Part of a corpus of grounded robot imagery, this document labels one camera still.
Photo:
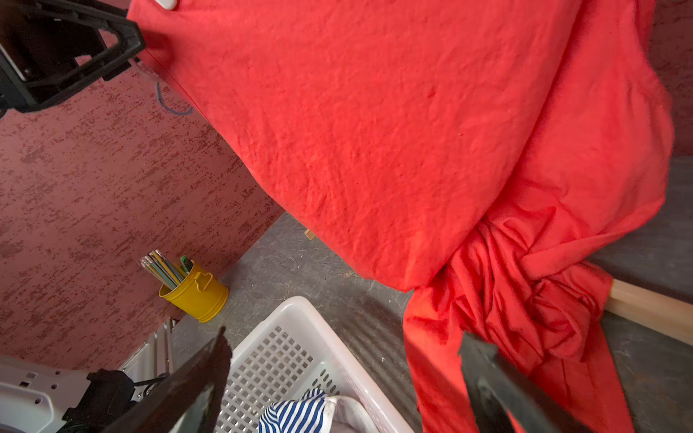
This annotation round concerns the white perforated laundry basket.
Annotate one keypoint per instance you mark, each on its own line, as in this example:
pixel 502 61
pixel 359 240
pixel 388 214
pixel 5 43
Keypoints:
pixel 293 351

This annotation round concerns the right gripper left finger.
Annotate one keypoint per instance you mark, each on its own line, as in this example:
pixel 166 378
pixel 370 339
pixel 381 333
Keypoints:
pixel 189 400

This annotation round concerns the blue white striped tank top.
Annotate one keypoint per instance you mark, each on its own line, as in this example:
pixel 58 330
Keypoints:
pixel 316 412

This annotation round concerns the yellow pencil cup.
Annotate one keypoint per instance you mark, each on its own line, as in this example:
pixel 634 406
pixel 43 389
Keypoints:
pixel 187 285

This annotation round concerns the white clothespin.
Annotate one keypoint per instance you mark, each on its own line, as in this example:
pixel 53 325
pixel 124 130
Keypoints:
pixel 168 5

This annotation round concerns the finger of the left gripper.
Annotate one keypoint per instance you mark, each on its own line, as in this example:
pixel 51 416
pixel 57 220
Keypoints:
pixel 52 50

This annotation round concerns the red tank top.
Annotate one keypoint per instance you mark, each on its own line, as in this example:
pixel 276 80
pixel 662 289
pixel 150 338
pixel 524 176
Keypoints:
pixel 472 153

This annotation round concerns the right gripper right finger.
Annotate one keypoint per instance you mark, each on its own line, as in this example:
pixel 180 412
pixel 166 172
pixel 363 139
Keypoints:
pixel 503 399

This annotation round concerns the wooden clothes rack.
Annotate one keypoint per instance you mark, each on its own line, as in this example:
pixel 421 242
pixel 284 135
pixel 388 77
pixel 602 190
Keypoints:
pixel 652 310

